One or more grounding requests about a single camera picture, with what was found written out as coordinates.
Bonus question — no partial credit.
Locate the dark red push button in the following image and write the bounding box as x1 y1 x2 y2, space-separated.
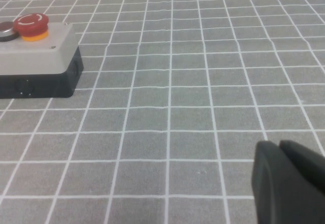
0 21 15 43

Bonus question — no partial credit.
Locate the red mushroom emergency stop button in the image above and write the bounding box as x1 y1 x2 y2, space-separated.
13 13 50 43

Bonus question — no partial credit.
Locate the grey black push-button box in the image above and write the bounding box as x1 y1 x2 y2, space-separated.
0 22 85 100

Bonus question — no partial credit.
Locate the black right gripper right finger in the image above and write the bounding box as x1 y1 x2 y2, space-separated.
278 139 325 196

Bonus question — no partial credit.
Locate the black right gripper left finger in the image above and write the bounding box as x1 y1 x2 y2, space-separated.
250 140 325 224

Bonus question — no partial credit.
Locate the grey white-grid tablecloth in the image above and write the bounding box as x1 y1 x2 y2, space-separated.
0 0 325 224

